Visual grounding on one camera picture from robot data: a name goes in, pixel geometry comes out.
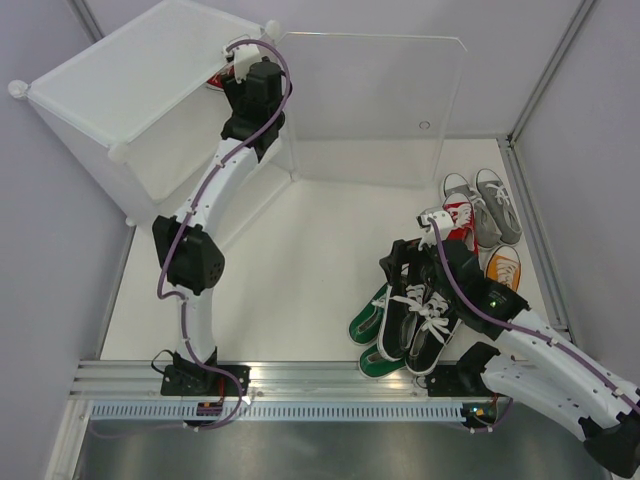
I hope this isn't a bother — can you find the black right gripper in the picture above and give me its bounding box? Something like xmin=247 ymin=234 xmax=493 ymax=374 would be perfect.
xmin=378 ymin=231 xmax=461 ymax=307

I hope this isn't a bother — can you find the black sneaker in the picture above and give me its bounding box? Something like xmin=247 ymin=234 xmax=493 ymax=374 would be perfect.
xmin=377 ymin=280 xmax=426 ymax=361
xmin=405 ymin=290 xmax=461 ymax=376

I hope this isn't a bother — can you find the red sneaker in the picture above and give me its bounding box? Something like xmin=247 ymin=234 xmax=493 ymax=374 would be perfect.
xmin=205 ymin=67 xmax=235 ymax=92
xmin=443 ymin=193 xmax=478 ymax=254

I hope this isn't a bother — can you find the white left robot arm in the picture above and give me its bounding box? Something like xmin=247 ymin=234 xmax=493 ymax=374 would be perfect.
xmin=152 ymin=58 xmax=292 ymax=396

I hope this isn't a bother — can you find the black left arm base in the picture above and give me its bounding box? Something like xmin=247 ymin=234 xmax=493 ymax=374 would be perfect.
xmin=160 ymin=363 xmax=250 ymax=397

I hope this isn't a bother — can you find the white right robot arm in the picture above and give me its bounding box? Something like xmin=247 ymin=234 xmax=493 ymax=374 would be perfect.
xmin=377 ymin=240 xmax=639 ymax=478

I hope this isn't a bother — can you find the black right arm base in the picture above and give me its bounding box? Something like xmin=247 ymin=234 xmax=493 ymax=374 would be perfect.
xmin=425 ymin=364 xmax=493 ymax=398

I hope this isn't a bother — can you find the clear acrylic cabinet door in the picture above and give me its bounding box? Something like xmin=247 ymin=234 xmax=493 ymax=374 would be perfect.
xmin=278 ymin=32 xmax=468 ymax=189

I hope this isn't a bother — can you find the white plastic shoe cabinet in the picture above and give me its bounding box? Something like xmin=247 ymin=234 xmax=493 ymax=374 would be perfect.
xmin=8 ymin=1 xmax=279 ymax=226

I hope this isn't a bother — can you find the left grey sneaker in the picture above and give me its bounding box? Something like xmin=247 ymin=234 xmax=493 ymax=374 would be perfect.
xmin=442 ymin=173 xmax=501 ymax=249

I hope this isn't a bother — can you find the grey sneaker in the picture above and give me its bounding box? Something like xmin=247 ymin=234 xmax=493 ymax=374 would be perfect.
xmin=442 ymin=173 xmax=501 ymax=249
xmin=475 ymin=168 xmax=522 ymax=246

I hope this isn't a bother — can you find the right orange sneaker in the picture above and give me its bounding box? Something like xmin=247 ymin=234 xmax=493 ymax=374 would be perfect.
xmin=485 ymin=245 xmax=522 ymax=292

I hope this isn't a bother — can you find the left green sneaker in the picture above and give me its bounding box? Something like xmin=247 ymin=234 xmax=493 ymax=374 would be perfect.
xmin=348 ymin=283 xmax=390 ymax=346

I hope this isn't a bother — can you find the green sneaker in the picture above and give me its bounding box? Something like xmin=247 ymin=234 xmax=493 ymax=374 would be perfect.
xmin=348 ymin=283 xmax=390 ymax=346
xmin=358 ymin=345 xmax=406 ymax=379

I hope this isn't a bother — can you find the right grey sneaker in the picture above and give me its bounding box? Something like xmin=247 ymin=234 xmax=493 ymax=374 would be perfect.
xmin=475 ymin=168 xmax=522 ymax=246

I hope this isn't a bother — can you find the right green sneaker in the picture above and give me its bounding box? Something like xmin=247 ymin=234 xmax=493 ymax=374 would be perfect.
xmin=358 ymin=345 xmax=406 ymax=379

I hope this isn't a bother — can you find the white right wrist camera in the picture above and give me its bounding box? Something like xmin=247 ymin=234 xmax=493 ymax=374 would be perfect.
xmin=416 ymin=208 xmax=464 ymax=250

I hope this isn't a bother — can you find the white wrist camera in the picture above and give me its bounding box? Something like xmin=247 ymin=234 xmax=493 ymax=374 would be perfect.
xmin=416 ymin=208 xmax=464 ymax=250
xmin=222 ymin=38 xmax=261 ymax=83

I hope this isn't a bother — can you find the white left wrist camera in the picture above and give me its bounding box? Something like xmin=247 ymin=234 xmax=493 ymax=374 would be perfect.
xmin=222 ymin=38 xmax=261 ymax=83

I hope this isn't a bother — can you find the aluminium corner frame post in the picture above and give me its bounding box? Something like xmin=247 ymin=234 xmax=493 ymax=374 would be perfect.
xmin=498 ymin=1 xmax=600 ymax=342

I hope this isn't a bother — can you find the aluminium mounting rail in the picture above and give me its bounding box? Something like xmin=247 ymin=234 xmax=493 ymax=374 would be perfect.
xmin=70 ymin=360 xmax=494 ymax=402

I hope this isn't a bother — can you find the white slotted cable duct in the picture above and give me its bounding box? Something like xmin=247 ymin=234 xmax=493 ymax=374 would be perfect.
xmin=90 ymin=400 xmax=465 ymax=423

